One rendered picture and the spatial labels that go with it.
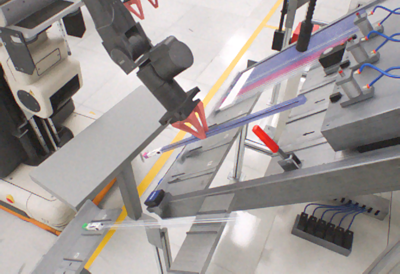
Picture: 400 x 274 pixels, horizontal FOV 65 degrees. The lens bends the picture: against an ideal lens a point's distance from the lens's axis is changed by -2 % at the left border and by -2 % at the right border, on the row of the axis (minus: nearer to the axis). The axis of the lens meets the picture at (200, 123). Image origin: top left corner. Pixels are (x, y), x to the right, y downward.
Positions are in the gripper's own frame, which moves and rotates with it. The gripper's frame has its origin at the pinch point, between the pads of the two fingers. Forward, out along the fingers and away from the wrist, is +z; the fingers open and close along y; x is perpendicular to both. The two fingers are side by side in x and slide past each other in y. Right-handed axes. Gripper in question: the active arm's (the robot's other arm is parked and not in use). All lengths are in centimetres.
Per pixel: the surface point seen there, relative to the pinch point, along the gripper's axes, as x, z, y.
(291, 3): 23, 9, 131
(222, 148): 7.8, 10.4, 8.6
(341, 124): -31.3, 4.1, -5.5
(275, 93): 66, 56, 131
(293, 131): -15.4, 10.2, 6.1
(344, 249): -7, 51, 6
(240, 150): 56, 46, 60
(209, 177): 6.2, 10.5, -2.3
